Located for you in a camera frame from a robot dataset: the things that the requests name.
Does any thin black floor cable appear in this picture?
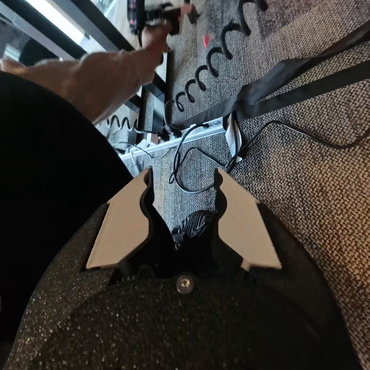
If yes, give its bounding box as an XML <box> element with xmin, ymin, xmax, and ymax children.
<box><xmin>168</xmin><ymin>119</ymin><xmax>370</xmax><ymax>194</ymax></box>

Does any person's left hand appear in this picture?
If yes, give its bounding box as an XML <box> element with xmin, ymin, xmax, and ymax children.
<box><xmin>141</xmin><ymin>22</ymin><xmax>174</xmax><ymax>65</ymax></box>

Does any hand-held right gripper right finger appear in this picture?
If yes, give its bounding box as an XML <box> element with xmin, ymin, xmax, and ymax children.
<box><xmin>214</xmin><ymin>168</ymin><xmax>283</xmax><ymax>272</ymax></box>

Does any long power strip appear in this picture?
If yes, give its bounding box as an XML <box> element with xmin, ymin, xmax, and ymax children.
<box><xmin>119</xmin><ymin>116</ymin><xmax>229</xmax><ymax>162</ymax></box>

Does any black coiled cable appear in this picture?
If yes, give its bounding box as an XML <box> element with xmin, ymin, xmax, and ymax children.
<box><xmin>107</xmin><ymin>0</ymin><xmax>269</xmax><ymax>132</ymax></box>

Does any person's leg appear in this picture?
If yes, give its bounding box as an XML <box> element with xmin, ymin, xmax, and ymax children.
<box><xmin>0</xmin><ymin>72</ymin><xmax>136</xmax><ymax>341</ymax></box>

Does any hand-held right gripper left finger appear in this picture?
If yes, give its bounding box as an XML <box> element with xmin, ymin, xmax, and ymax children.
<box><xmin>86</xmin><ymin>168</ymin><xmax>155</xmax><ymax>270</ymax></box>

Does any black floor strap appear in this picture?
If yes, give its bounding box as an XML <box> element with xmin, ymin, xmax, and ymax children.
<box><xmin>168</xmin><ymin>20</ymin><xmax>370</xmax><ymax>130</ymax></box>

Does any white strap label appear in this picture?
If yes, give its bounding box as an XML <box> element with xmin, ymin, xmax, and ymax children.
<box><xmin>225</xmin><ymin>113</ymin><xmax>244</xmax><ymax>163</ymax></box>

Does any wooden work table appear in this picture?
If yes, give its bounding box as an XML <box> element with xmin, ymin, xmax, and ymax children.
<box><xmin>0</xmin><ymin>0</ymin><xmax>169</xmax><ymax>136</ymax></box>

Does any person's black shoe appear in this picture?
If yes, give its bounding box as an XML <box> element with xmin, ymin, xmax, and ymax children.
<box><xmin>171</xmin><ymin>211</ymin><xmax>220</xmax><ymax>250</ymax></box>

